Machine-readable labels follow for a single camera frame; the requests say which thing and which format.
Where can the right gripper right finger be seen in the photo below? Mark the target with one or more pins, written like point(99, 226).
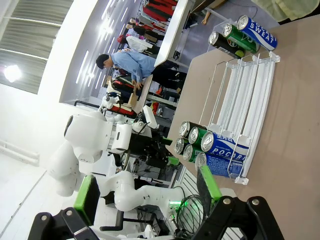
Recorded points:
point(210, 185)

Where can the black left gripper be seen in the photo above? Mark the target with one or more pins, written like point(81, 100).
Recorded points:
point(142, 145)

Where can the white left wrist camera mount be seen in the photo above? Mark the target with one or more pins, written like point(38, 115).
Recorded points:
point(150, 116)

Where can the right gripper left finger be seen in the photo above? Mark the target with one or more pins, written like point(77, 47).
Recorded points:
point(87, 197)

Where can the beige wooden board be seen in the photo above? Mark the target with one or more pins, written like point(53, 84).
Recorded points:
point(143, 92)

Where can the round ceiling lamp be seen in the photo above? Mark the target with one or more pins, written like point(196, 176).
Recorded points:
point(12, 73)

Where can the white table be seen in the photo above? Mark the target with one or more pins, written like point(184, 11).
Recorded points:
point(172, 32)

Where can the red case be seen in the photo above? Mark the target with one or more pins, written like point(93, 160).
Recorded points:
point(122, 109)

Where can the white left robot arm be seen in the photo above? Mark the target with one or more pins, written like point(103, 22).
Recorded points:
point(87, 135)

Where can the person in blue shirt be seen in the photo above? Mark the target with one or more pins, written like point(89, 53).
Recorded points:
point(130, 65)

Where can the blue Pocari Sweat can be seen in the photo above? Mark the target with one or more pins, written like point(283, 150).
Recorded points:
point(225, 147)
point(220, 166)
point(260, 33)

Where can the rack of colourful clothes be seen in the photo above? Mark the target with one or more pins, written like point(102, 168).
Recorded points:
point(155, 10)

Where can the green soda can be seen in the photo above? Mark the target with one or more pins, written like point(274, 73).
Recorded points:
point(188, 153)
point(195, 135)
point(241, 40)

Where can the clear acrylic can rack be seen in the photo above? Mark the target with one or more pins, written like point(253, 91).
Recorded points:
point(260, 100)

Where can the black beverage can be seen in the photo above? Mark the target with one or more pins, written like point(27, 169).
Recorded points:
point(180, 146)
point(225, 46)
point(185, 128)

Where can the person in yellow shirt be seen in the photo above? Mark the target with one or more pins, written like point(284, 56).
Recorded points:
point(287, 8)

